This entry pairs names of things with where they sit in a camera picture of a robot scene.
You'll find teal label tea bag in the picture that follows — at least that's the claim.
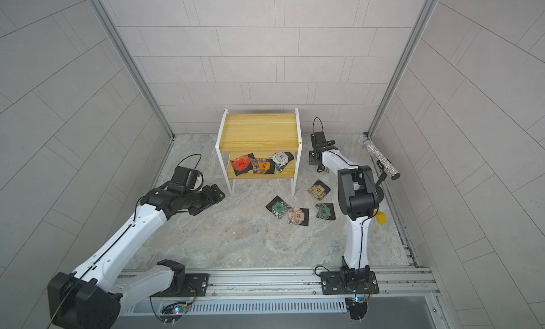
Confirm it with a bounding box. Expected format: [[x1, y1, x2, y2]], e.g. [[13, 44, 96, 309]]
[[265, 196, 291, 219]]

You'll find circuit board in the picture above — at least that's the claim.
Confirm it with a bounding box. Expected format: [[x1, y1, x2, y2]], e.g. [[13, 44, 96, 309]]
[[345, 297, 368, 321], [159, 301, 192, 326]]

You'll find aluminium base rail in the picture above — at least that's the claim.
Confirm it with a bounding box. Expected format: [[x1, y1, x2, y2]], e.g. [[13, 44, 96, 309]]
[[93, 267, 440, 304]]

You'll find left circuit board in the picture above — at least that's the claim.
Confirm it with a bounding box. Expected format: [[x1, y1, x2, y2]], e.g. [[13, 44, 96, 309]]
[[159, 301, 192, 326]]

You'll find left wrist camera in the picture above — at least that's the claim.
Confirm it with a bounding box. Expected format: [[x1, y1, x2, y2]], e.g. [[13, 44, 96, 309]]
[[170, 166, 204, 191]]

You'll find red label tea bag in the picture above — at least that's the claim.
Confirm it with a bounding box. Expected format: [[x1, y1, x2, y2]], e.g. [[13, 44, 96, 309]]
[[230, 153, 255, 177]]

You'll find pink label tea bag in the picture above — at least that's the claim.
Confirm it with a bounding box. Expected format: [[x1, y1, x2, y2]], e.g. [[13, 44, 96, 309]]
[[288, 208, 309, 226]]

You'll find green label tea bag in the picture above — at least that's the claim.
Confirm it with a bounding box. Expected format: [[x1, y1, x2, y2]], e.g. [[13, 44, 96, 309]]
[[315, 203, 336, 221]]

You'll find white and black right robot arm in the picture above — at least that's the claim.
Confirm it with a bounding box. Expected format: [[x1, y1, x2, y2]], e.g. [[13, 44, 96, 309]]
[[309, 150, 383, 299]]

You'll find orange label tea bag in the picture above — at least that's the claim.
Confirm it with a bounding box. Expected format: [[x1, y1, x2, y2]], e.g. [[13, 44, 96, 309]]
[[251, 159, 275, 174]]

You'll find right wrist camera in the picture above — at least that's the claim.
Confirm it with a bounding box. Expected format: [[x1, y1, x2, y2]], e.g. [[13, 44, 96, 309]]
[[310, 131, 335, 150]]

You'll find patterned tube on black stand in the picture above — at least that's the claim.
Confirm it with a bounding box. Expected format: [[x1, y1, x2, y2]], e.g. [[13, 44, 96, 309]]
[[363, 139, 401, 201]]

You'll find yellow block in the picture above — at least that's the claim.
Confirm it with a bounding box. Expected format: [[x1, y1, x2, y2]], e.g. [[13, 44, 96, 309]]
[[375, 211, 387, 225]]

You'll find wooden two-tier shelf white frame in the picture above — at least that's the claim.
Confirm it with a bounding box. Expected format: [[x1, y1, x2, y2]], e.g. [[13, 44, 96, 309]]
[[215, 108, 302, 196]]

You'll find yellow label tea bag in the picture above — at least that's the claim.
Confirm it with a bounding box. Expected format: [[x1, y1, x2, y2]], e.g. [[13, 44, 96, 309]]
[[308, 179, 331, 201]]

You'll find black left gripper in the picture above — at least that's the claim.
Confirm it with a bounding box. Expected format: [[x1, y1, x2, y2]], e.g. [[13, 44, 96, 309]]
[[183, 183, 229, 214]]

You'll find right circuit board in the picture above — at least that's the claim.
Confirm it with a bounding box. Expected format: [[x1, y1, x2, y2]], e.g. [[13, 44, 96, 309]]
[[345, 297, 368, 321]]

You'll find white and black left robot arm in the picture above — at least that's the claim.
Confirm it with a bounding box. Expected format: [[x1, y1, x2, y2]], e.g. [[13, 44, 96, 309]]
[[47, 183, 226, 328]]

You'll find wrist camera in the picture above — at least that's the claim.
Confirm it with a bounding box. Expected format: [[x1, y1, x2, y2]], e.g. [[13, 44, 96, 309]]
[[310, 131, 335, 150], [170, 166, 204, 191]]

